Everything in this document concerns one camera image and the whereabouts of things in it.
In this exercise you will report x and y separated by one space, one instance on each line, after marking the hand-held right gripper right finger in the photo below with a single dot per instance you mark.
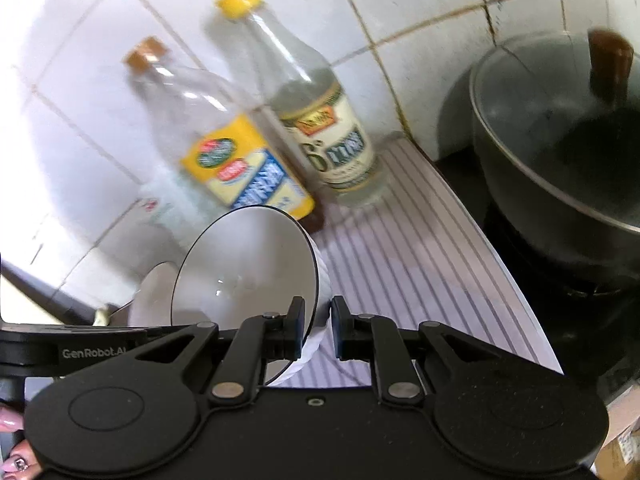
341 332

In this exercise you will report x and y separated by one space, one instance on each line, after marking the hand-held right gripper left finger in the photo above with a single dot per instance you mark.
295 332

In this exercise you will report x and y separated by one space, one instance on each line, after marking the white ribbed bowl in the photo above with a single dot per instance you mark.
240 270
152 295

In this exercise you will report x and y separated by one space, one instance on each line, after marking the person's left hand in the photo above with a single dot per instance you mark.
27 462

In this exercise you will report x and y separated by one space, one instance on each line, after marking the striped pink table cover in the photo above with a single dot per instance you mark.
410 260

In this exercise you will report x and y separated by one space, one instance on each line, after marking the white plastic salt bag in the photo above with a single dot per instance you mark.
160 205

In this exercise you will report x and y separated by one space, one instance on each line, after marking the yellow label cooking wine bottle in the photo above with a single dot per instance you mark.
235 165

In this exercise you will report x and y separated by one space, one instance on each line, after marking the yellow cap vinegar bottle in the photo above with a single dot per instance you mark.
325 130

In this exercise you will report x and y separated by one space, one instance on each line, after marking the black gas stove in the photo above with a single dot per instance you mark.
575 320

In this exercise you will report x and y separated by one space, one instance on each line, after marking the black wok with glass lid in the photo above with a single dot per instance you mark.
560 160

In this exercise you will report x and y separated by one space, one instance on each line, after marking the cardboard box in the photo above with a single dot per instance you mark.
620 440

